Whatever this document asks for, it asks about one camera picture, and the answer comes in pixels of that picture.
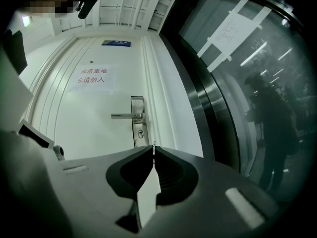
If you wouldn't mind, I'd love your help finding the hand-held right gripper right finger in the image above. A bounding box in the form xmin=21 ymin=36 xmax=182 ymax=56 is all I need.
xmin=141 ymin=145 xmax=283 ymax=238

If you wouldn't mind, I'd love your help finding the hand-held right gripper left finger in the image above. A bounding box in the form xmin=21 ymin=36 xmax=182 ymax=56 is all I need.
xmin=58 ymin=145 xmax=156 ymax=238

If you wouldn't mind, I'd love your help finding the white door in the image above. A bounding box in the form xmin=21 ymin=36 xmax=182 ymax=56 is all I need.
xmin=24 ymin=32 xmax=204 ymax=162

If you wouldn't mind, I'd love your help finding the black-framed glass double door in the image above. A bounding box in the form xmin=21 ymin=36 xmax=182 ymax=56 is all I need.
xmin=158 ymin=0 xmax=316 ymax=204

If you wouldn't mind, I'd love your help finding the red-lettered paper door notice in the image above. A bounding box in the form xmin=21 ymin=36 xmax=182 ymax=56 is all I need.
xmin=68 ymin=64 xmax=119 ymax=93

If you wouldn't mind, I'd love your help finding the blue door sign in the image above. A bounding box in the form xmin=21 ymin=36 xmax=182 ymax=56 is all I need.
xmin=101 ymin=39 xmax=132 ymax=48

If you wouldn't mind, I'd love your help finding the taped white paper notice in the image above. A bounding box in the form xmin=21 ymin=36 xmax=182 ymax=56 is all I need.
xmin=197 ymin=0 xmax=270 ymax=73

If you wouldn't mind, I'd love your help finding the person's head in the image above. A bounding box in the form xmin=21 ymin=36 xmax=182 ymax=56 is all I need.
xmin=23 ymin=0 xmax=82 ymax=19

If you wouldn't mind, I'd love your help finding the silver door lever handle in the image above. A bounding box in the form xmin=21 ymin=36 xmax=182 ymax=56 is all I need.
xmin=110 ymin=112 xmax=145 ymax=120

